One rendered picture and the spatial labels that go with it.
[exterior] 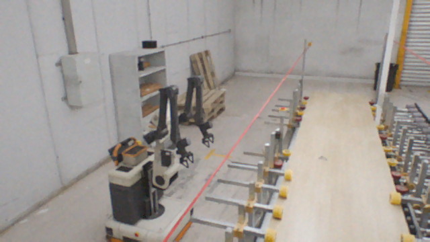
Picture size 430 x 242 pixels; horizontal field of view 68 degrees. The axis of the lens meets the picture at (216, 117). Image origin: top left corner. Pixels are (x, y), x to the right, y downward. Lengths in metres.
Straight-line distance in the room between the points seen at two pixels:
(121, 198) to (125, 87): 2.21
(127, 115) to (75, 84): 1.14
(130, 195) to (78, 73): 1.77
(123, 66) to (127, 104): 0.56
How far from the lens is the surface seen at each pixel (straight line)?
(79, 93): 4.22
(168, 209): 3.37
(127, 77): 4.86
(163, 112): 2.50
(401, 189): 2.77
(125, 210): 3.15
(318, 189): 2.54
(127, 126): 5.11
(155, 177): 2.97
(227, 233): 1.75
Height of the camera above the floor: 2.18
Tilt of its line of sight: 19 degrees down
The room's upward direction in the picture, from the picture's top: 1 degrees counter-clockwise
